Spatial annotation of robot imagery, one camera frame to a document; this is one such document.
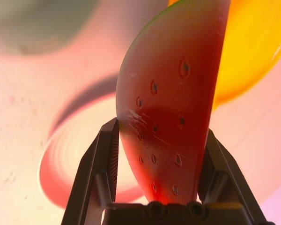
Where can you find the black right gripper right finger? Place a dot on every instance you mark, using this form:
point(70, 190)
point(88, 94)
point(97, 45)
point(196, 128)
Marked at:
point(224, 173)

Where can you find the pink round plate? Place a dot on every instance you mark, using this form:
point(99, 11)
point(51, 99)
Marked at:
point(68, 154)

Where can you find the yellow round plate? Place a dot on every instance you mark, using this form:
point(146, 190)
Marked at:
point(253, 51)

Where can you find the translucent green table mat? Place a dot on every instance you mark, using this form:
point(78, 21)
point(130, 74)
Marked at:
point(44, 48)

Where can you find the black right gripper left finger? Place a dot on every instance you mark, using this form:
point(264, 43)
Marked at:
point(91, 168)

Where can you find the red watermelon slice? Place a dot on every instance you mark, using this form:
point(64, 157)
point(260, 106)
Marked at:
point(173, 105)

